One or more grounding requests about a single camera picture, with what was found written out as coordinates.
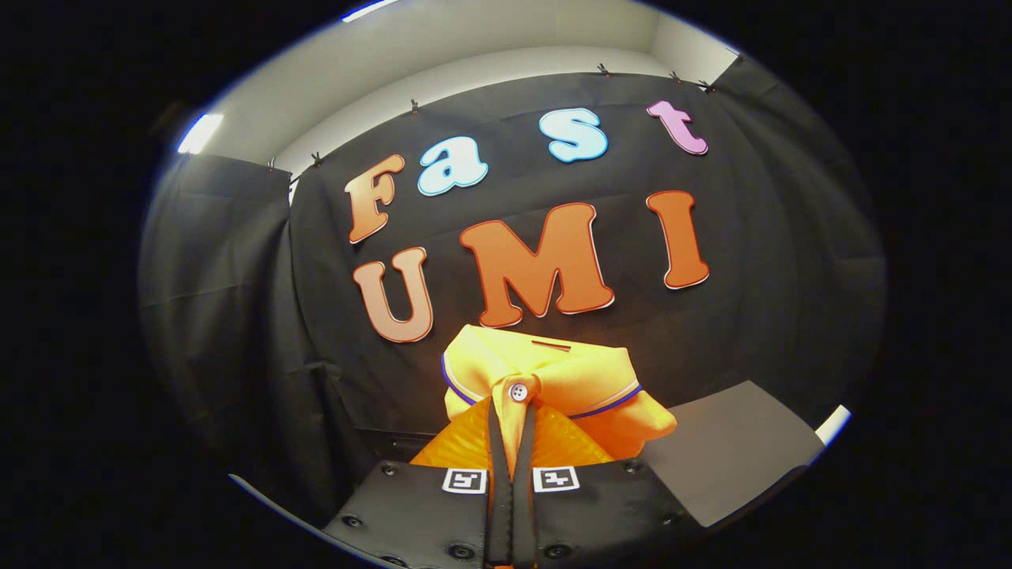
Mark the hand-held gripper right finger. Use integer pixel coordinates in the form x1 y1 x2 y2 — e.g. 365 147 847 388
514 399 704 569

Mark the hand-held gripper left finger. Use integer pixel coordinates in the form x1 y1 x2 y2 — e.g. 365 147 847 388
323 395 515 569

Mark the yellow polo shirt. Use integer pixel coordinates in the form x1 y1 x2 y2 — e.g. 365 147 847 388
440 324 678 479

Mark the grey drawer cabinet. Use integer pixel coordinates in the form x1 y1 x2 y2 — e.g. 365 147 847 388
640 382 825 528

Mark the black backdrop cloth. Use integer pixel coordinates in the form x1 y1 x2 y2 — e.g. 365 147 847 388
138 54 888 546

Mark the row of small cloth clips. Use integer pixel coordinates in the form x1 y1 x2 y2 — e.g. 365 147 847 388
267 51 746 171

